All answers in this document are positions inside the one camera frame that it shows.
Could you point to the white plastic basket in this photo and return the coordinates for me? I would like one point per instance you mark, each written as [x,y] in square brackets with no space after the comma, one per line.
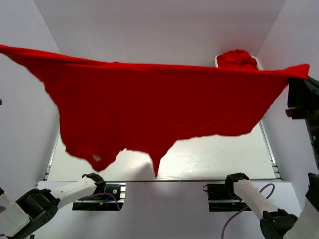
[259,66]

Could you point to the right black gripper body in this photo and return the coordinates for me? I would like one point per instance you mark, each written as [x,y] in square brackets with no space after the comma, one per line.
[298,93]

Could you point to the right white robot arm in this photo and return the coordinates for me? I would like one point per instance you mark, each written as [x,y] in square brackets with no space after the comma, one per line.
[276,223]

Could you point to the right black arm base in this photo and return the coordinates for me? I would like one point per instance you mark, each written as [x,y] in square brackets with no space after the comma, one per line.
[219,199]

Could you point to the red t shirt pile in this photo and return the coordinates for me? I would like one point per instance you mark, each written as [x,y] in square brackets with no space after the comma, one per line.
[237,59]

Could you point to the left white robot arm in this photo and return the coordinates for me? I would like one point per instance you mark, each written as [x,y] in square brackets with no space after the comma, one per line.
[20,218]

